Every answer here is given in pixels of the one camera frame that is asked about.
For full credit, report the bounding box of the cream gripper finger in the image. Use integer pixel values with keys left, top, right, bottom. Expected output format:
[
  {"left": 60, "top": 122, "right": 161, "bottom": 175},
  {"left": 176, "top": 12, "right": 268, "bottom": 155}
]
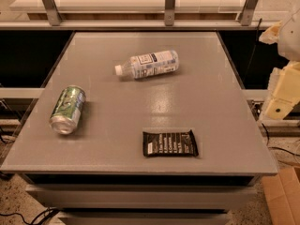
[
  {"left": 262, "top": 62, "right": 300, "bottom": 120},
  {"left": 259, "top": 22, "right": 282, "bottom": 45}
]

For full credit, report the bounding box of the green soda can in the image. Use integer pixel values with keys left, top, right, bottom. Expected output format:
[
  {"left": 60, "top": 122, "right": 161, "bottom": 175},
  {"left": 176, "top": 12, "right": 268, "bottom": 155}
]
[{"left": 49, "top": 85, "right": 86, "bottom": 135}]

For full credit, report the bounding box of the cardboard box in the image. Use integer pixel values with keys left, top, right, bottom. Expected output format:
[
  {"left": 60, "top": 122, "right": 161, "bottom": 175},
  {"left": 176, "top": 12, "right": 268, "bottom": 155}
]
[{"left": 262, "top": 167, "right": 300, "bottom": 225}]

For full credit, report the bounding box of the clear plastic water bottle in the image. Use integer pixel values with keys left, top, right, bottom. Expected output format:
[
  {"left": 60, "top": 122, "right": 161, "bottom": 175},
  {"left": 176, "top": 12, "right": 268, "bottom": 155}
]
[{"left": 114, "top": 50, "right": 179, "bottom": 79}]

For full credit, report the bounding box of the black snack bar wrapper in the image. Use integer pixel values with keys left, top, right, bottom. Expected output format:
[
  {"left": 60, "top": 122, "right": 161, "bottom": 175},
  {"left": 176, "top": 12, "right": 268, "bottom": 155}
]
[{"left": 142, "top": 130, "right": 199, "bottom": 158}]

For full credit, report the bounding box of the black cable right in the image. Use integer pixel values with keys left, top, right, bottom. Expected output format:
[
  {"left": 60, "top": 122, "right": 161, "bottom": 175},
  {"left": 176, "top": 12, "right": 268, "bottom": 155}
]
[{"left": 247, "top": 17, "right": 300, "bottom": 167}]

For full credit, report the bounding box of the metal shelf frame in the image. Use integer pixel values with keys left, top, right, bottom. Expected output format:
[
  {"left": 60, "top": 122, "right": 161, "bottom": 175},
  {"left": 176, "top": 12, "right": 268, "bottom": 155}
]
[{"left": 0, "top": 0, "right": 300, "bottom": 31}]

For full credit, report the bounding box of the black floor cable left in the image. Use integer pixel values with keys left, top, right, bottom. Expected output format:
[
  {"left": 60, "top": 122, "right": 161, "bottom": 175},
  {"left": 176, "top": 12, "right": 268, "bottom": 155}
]
[{"left": 0, "top": 207, "right": 59, "bottom": 225}]

